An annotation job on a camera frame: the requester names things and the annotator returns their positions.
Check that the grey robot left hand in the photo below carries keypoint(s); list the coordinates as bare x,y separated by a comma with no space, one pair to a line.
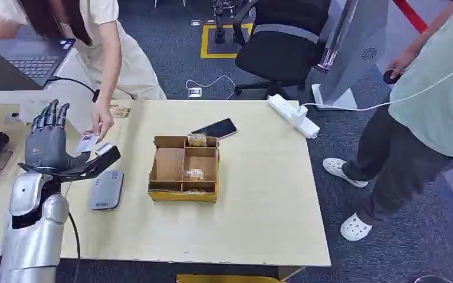
46,146

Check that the person's right hand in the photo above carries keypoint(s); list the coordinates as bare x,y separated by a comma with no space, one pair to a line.
400,64

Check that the person's left hand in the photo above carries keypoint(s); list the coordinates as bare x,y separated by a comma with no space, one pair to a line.
102,117

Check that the black round object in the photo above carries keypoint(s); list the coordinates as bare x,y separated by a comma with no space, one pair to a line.
390,79

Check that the white card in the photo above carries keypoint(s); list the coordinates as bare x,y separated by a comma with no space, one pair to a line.
85,143

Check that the wooden compartment box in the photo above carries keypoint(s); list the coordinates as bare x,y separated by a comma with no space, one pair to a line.
170,164

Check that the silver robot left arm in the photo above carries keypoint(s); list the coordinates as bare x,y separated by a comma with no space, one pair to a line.
35,242

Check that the clear plastic holder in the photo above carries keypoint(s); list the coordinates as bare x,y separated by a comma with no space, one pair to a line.
3,160

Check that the person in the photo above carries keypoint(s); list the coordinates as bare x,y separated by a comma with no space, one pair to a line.
437,97
128,66

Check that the red barrier bar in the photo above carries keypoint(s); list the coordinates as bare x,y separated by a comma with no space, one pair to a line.
411,15

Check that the silver kiosk stand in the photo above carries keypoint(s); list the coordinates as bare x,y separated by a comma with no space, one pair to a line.
351,50

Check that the grey laptop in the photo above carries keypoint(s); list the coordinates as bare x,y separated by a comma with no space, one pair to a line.
31,62

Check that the silver floor socket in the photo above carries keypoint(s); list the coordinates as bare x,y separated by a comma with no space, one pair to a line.
195,92

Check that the tan hotel card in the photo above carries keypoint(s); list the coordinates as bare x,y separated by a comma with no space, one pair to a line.
197,140
197,191
193,174

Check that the white plug adapter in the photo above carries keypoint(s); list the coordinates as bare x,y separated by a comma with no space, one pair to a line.
300,114

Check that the black smartphone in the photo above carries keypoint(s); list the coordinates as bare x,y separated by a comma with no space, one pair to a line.
215,129

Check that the white clog shoe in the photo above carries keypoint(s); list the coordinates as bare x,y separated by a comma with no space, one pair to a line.
341,170
353,228

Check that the white power strip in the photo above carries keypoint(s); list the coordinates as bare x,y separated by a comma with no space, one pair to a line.
285,107

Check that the black office chair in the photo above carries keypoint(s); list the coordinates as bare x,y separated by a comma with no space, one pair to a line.
277,54

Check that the black stand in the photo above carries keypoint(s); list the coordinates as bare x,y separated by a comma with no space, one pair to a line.
220,31

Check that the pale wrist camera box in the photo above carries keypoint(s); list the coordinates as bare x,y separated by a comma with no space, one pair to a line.
103,148

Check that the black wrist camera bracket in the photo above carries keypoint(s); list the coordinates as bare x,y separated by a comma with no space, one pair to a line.
101,161

